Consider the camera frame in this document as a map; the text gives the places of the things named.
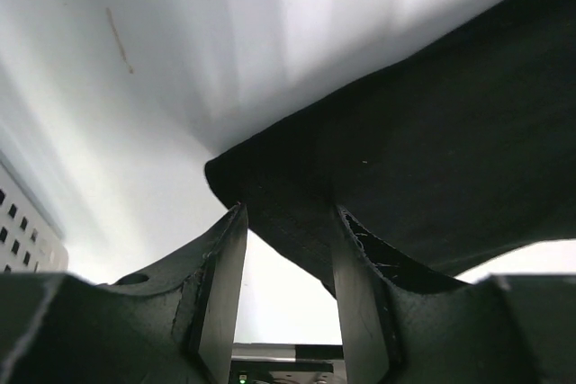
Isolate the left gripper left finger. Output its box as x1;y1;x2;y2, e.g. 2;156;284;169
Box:
1;205;248;383

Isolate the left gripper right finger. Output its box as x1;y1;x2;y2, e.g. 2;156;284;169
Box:
331;208;575;383

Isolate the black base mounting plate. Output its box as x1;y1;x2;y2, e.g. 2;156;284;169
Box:
229;344;347;384

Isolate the plain black t-shirt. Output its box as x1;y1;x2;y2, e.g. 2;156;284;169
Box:
204;0;575;290

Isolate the white plastic basket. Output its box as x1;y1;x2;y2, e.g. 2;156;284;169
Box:
0;155;69;272

